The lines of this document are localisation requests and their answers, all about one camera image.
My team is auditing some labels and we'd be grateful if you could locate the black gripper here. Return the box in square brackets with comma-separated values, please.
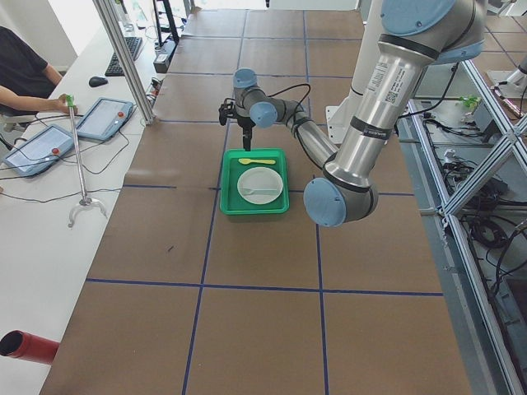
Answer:
[237, 116, 254, 151]

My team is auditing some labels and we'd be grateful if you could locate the yellow plastic spoon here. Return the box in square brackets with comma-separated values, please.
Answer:
[238, 158, 276, 165]

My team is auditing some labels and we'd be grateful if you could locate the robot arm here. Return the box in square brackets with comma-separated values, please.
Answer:
[233, 1, 487, 227]

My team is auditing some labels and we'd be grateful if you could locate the green plastic tray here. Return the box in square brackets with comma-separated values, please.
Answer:
[221, 148, 289, 216]

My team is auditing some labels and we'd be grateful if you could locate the white round plate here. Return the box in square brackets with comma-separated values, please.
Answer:
[236, 166, 283, 205]

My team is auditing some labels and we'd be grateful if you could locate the pale grey plastic fork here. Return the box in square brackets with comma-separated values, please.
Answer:
[240, 188, 282, 195]

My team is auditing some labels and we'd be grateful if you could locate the far teach pendant tablet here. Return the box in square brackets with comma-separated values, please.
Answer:
[77, 97, 133, 142]

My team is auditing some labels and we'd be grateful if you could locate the teach pendant tablet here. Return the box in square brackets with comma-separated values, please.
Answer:
[77, 97, 133, 142]
[2, 125, 74, 177]

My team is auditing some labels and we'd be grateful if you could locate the black keyboard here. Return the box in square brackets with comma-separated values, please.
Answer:
[104, 36, 144, 78]

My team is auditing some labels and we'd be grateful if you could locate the black computer mouse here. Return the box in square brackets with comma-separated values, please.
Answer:
[88, 76, 108, 88]

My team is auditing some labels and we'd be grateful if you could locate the reacher grabber tool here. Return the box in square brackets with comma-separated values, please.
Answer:
[65, 95, 107, 229]

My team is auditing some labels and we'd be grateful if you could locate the brown paper table cover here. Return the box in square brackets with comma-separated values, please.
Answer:
[42, 10, 471, 394]

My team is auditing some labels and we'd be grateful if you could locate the near teach pendant tablet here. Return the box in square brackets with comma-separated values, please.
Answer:
[2, 125, 74, 177]

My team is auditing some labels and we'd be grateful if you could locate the seated person in black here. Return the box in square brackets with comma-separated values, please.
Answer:
[1, 26, 69, 116]

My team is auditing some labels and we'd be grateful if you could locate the red cylinder tube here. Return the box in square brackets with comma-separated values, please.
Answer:
[1, 330, 60, 365]

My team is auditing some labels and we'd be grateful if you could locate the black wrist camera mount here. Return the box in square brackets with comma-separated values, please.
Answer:
[218, 98, 237, 126]

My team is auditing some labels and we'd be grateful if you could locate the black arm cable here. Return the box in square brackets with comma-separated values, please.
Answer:
[267, 83, 316, 124]

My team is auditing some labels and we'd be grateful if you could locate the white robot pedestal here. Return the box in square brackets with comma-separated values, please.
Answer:
[326, 0, 384, 145]

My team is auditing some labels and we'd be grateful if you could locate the aluminium frame post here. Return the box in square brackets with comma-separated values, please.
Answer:
[93, 0, 155, 125]

